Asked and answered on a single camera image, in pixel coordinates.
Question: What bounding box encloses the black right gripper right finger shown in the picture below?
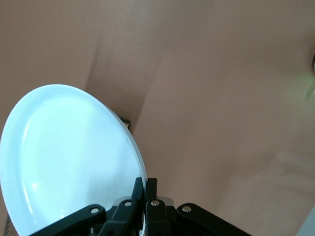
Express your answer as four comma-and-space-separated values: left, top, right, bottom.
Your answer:
144, 177, 252, 236

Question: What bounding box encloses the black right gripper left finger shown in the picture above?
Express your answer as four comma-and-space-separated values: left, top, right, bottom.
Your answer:
31, 177, 146, 236

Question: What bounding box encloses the light blue round plate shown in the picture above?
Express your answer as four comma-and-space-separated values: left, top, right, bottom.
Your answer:
0, 84, 149, 236

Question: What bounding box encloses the brown table cover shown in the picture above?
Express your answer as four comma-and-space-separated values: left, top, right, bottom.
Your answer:
0, 0, 315, 236

